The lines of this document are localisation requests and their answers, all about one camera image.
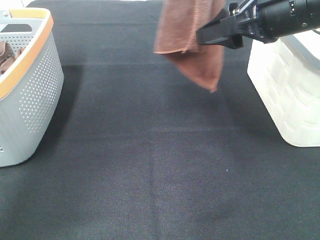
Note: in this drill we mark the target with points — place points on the white plastic storage bin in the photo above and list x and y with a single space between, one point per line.
286 76

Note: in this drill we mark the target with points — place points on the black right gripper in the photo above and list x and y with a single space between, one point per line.
233 22

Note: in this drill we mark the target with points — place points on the grey perforated laundry basket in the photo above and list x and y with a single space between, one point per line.
30 89

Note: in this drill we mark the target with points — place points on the black fabric table mat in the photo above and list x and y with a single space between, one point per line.
135 151

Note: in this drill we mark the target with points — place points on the brown towel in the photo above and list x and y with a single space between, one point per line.
176 40

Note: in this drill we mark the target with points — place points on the brown towels in basket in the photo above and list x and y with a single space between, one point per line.
7 56

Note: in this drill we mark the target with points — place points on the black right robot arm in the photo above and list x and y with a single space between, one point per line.
289 17

